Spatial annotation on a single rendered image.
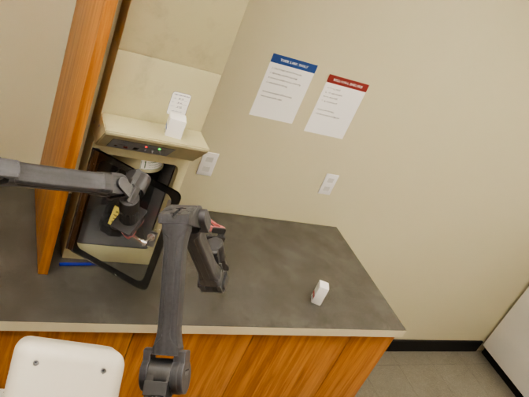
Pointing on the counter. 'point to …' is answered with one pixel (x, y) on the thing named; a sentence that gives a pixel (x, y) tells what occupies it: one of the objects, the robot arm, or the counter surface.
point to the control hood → (149, 135)
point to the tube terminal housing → (143, 109)
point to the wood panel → (71, 113)
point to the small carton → (175, 125)
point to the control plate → (139, 147)
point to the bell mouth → (141, 164)
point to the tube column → (181, 30)
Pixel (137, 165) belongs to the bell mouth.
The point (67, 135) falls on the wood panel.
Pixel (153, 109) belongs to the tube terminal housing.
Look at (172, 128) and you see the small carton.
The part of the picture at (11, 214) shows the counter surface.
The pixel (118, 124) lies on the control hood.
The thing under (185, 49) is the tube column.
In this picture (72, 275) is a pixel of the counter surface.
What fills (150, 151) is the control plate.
